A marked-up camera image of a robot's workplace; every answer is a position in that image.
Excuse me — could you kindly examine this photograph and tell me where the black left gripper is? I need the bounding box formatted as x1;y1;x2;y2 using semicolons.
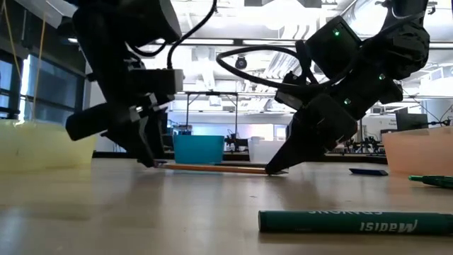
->
65;68;185;169

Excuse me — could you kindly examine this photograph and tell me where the black beam with light strips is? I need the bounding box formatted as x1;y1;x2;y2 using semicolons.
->
176;36;453;50

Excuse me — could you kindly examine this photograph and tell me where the teal plastic bin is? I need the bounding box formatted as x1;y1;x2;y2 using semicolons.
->
173;135;225;164

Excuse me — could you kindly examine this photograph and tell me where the black metal rig frame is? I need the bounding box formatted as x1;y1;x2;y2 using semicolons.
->
183;90;240;140

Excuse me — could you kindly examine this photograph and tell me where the clear plastic bin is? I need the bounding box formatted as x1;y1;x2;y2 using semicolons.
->
247;136;290;165

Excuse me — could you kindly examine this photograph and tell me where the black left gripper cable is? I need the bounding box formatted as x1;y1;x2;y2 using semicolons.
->
125;0;219;70

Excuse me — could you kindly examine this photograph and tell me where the orange pencil with eraser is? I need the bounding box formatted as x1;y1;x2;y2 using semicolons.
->
157;162;289;176

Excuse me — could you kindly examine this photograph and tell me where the blue eraser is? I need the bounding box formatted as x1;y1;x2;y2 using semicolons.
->
349;168;389;177

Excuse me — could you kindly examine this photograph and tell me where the green pen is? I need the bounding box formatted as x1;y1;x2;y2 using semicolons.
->
408;175;453;190

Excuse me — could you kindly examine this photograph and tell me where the orange translucent plastic bin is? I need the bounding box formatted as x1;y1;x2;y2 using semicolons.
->
382;126;453;177

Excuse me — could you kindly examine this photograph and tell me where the black computer monitor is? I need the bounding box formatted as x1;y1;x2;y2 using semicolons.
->
395;108;429;132

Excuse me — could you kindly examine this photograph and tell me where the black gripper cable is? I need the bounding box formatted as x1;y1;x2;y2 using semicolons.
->
125;0;219;70
216;39;355;97

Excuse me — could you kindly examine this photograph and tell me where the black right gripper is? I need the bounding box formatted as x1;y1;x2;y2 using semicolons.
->
264;72;358;176

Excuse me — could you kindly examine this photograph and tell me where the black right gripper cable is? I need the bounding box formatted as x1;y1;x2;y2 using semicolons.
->
216;39;355;97

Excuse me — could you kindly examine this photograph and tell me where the black aluminium table frame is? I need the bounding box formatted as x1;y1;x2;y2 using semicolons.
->
92;150;389;165

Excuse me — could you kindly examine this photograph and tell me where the yellow translucent plastic bin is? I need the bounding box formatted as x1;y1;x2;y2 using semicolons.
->
0;118;98;174

